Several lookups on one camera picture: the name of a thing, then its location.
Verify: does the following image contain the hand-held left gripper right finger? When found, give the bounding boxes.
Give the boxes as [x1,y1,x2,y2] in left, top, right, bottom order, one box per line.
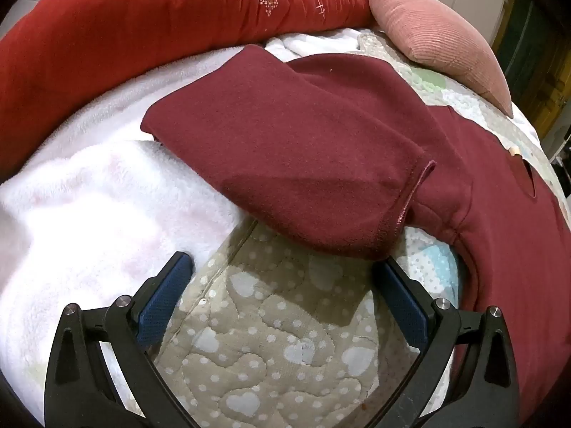
[371,256,520,428]

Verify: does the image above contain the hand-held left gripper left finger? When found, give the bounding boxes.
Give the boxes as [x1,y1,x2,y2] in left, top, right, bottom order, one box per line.
[44,252,197,428]

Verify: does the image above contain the maroon sweatshirt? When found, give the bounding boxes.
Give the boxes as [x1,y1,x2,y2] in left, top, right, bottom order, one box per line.
[140,45,571,411]

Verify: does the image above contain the quilted patterned bedspread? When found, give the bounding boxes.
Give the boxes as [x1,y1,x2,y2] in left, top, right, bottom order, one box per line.
[125,29,558,428]

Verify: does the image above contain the white fleece blanket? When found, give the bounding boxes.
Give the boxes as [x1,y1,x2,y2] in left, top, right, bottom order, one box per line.
[0,29,375,428]

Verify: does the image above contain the red floral quilt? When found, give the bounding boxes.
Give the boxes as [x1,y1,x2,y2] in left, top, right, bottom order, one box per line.
[0,0,373,174]

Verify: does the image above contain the green and yellow door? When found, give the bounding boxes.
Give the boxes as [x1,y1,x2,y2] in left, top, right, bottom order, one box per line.
[493,0,571,161]

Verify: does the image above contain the pink corduroy pillow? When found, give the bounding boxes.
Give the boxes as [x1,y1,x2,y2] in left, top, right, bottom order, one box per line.
[352,0,514,119]

